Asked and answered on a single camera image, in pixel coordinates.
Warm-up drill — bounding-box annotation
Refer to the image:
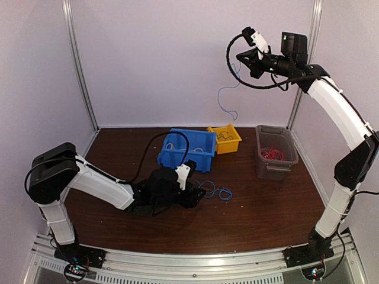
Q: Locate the left aluminium frame post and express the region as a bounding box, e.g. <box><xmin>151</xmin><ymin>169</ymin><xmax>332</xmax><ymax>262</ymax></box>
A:
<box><xmin>62</xmin><ymin>0</ymin><xmax>99</xmax><ymax>132</ymax></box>

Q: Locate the aluminium front rail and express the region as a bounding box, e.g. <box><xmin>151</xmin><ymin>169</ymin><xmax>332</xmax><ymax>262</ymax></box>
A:
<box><xmin>21</xmin><ymin>233</ymin><xmax>368</xmax><ymax>283</ymax></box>

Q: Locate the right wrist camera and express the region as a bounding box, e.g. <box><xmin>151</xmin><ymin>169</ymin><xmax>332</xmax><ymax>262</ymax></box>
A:
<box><xmin>242</xmin><ymin>27</ymin><xmax>270</xmax><ymax>60</ymax></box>

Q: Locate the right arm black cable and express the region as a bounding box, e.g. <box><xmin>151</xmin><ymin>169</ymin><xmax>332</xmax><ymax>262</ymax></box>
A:
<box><xmin>225</xmin><ymin>33</ymin><xmax>320</xmax><ymax>91</ymax></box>

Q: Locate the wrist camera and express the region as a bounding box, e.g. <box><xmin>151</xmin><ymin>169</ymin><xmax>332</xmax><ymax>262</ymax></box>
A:
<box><xmin>242</xmin><ymin>27</ymin><xmax>270</xmax><ymax>60</ymax></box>
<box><xmin>175</xmin><ymin>160</ymin><xmax>197</xmax><ymax>191</ymax></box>

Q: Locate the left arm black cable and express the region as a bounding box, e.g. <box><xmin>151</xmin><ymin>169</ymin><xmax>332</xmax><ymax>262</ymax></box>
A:
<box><xmin>24</xmin><ymin>131</ymin><xmax>190</xmax><ymax>196</ymax></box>

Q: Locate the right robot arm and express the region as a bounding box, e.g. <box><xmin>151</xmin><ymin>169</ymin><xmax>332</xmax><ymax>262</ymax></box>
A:
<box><xmin>226</xmin><ymin>27</ymin><xmax>378</xmax><ymax>262</ymax></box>

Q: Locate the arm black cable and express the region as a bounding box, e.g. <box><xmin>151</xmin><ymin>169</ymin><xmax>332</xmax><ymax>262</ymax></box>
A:
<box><xmin>225</xmin><ymin>33</ymin><xmax>320</xmax><ymax>91</ymax></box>
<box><xmin>24</xmin><ymin>131</ymin><xmax>190</xmax><ymax>196</ymax></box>

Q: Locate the blue plastic bin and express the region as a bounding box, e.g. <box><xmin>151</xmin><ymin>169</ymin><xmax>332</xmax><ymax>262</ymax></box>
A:
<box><xmin>157</xmin><ymin>128</ymin><xmax>216</xmax><ymax>173</ymax></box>

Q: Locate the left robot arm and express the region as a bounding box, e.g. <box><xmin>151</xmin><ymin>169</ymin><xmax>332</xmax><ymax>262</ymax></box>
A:
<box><xmin>24</xmin><ymin>142</ymin><xmax>205</xmax><ymax>263</ymax></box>

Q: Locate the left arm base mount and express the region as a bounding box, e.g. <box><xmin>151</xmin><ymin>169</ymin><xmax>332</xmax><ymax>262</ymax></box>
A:
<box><xmin>54</xmin><ymin>230</ymin><xmax>106</xmax><ymax>269</ymax></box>

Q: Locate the clear grey plastic container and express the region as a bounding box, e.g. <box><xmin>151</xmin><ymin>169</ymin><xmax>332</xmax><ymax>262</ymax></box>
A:
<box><xmin>255</xmin><ymin>125</ymin><xmax>298</xmax><ymax>181</ymax></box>

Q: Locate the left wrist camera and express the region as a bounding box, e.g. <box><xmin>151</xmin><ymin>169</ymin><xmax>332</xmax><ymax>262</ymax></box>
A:
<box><xmin>175</xmin><ymin>160</ymin><xmax>197</xmax><ymax>191</ymax></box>

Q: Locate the right aluminium frame post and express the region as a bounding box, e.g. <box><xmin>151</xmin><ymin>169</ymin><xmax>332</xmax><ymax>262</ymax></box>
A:
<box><xmin>287</xmin><ymin>0</ymin><xmax>323</xmax><ymax>130</ymax></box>

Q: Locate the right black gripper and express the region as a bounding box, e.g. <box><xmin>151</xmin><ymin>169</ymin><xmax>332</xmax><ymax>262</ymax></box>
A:
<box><xmin>237</xmin><ymin>47</ymin><xmax>294</xmax><ymax>79</ymax></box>

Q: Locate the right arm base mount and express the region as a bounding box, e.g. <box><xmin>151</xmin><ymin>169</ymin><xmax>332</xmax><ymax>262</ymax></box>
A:
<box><xmin>282</xmin><ymin>229</ymin><xmax>335</xmax><ymax>267</ymax></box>

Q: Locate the aluminium frame post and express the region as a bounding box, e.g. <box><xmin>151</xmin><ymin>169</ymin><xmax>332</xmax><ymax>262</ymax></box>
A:
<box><xmin>287</xmin><ymin>0</ymin><xmax>323</xmax><ymax>130</ymax></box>
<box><xmin>62</xmin><ymin>0</ymin><xmax>99</xmax><ymax>132</ymax></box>

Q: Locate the yellow plastic bin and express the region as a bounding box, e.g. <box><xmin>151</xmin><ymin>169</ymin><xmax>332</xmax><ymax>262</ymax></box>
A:
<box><xmin>207</xmin><ymin>124</ymin><xmax>242</xmax><ymax>155</ymax></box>

